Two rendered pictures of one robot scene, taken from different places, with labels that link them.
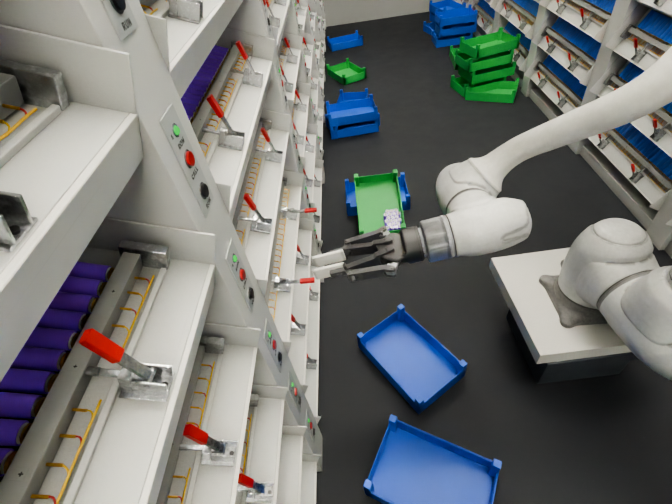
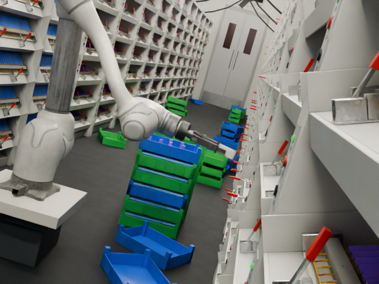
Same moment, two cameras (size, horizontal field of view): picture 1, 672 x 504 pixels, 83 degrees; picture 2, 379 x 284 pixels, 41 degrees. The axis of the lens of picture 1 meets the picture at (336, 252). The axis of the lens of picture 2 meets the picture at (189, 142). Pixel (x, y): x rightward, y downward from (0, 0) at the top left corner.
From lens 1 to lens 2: 249 cm
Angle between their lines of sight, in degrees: 126
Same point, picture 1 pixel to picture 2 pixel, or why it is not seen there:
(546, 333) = (73, 193)
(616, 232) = (51, 122)
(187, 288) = not seen: hidden behind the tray
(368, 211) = not seen: outside the picture
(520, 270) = (47, 207)
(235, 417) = not seen: hidden behind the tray
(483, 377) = (88, 258)
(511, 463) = (105, 239)
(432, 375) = (123, 271)
